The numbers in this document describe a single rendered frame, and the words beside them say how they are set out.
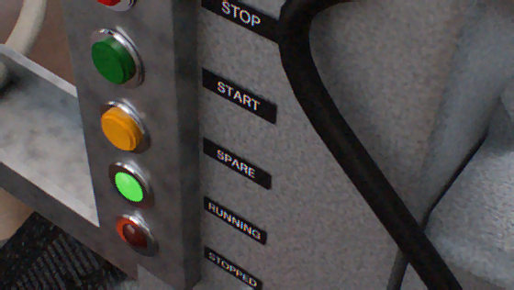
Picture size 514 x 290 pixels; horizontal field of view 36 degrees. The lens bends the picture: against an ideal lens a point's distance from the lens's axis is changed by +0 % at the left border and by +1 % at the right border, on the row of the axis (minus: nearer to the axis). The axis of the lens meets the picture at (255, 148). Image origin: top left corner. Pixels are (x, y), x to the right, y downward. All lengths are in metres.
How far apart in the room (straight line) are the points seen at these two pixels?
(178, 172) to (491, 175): 0.17
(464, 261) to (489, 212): 0.03
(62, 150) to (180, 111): 0.46
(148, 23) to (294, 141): 0.09
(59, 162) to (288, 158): 0.48
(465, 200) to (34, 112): 0.59
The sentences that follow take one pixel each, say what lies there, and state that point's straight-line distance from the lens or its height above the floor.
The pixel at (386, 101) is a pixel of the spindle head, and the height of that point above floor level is 1.44.
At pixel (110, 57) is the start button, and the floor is 1.41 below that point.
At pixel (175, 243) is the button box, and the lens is 0.51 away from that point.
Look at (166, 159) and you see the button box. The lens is 0.45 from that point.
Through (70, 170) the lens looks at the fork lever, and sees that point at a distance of 0.85.
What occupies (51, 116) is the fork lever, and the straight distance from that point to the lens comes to 0.91.
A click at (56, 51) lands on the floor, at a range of 2.66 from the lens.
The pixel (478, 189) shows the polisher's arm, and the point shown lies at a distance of 0.43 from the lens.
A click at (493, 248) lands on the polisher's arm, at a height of 1.36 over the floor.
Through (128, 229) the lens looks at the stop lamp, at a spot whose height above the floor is 1.26.
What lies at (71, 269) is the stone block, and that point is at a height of 0.74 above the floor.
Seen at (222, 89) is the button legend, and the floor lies 1.40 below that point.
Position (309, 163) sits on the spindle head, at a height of 1.38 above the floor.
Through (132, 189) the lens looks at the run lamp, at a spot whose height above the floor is 1.30.
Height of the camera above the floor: 1.68
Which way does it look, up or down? 47 degrees down
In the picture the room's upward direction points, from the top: 3 degrees clockwise
